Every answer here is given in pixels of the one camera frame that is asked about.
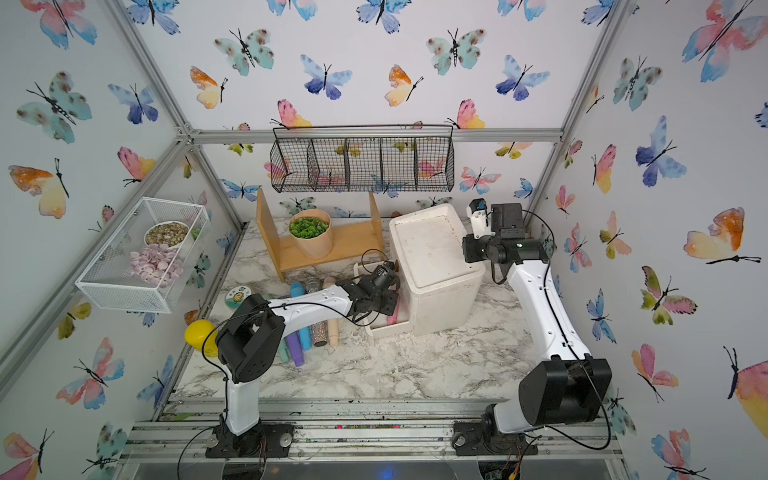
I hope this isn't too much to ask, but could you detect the pink toy microphone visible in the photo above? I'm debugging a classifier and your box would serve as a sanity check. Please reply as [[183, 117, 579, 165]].
[[387, 300, 400, 326]]

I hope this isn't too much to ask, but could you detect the white bottom drawer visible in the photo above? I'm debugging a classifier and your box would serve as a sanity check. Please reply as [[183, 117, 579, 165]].
[[353, 261, 412, 342]]

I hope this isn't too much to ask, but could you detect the beige toy microphone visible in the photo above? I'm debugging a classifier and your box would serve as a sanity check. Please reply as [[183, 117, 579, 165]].
[[323, 276, 340, 348]]

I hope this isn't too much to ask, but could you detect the white plastic drawer unit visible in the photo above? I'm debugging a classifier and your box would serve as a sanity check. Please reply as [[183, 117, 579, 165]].
[[389, 204, 486, 336]]

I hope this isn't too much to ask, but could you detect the blue toy microphone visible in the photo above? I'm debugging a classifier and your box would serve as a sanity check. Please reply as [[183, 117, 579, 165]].
[[290, 282, 312, 351]]

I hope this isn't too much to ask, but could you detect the purple toy microphone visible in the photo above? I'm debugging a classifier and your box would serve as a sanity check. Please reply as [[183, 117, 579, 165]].
[[285, 332, 305, 367]]

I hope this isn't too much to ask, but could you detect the green toy microphone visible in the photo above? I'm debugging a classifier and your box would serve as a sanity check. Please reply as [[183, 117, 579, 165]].
[[277, 339, 291, 363]]

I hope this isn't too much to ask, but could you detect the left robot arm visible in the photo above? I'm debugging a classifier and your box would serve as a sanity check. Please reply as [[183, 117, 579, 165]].
[[215, 261, 399, 436]]

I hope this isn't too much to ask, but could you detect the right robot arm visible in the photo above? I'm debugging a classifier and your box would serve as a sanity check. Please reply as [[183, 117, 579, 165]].
[[462, 198, 612, 435]]

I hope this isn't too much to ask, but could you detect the wooden shelf rack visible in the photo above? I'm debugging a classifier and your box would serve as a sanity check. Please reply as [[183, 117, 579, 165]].
[[256, 191, 384, 282]]

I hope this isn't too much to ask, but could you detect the peach pot with greens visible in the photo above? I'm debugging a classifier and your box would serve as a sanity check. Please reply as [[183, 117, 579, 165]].
[[288, 209, 333, 259]]

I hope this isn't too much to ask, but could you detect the round green tin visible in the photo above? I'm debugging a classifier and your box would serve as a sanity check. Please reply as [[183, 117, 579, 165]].
[[225, 285, 252, 311]]

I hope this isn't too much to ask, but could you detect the yellow plastic toy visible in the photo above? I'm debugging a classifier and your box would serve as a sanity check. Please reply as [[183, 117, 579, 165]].
[[184, 319, 218, 357]]

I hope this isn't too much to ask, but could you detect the bowl of seeds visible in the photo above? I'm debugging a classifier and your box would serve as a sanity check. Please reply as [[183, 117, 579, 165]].
[[144, 221, 190, 249]]

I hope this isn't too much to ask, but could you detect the pile of pink slices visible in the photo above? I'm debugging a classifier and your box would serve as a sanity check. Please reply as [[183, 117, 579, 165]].
[[129, 245, 184, 289]]

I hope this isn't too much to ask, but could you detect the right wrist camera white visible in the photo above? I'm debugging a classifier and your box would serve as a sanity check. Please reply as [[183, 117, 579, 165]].
[[467, 198, 493, 239]]

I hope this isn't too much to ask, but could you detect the black wire wall basket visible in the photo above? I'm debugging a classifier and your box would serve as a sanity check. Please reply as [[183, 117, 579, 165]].
[[266, 124, 455, 198]]

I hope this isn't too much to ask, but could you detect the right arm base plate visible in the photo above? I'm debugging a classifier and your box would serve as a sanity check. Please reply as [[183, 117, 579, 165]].
[[450, 413, 538, 458]]

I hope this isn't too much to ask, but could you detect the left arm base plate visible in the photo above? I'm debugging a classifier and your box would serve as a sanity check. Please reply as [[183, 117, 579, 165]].
[[205, 419, 295, 459]]

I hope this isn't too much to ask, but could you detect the white mesh wall basket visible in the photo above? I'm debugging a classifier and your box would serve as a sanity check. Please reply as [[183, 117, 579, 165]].
[[75, 197, 211, 314]]

